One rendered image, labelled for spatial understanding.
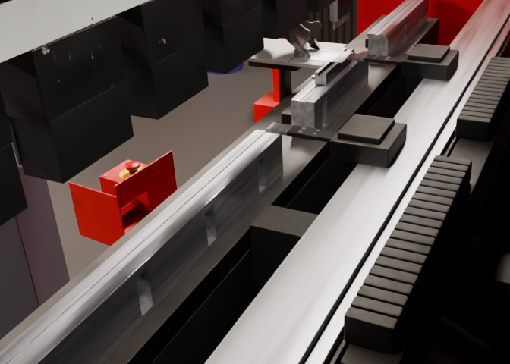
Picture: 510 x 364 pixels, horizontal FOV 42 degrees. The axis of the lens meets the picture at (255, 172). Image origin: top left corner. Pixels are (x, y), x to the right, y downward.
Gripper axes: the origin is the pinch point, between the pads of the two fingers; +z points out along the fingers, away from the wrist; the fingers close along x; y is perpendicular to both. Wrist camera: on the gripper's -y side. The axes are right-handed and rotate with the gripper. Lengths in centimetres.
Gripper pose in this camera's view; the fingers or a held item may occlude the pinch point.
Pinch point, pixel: (310, 51)
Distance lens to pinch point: 175.4
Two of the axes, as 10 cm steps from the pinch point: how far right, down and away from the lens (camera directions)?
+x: 4.5, -4.4, 7.7
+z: 6.2, 7.8, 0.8
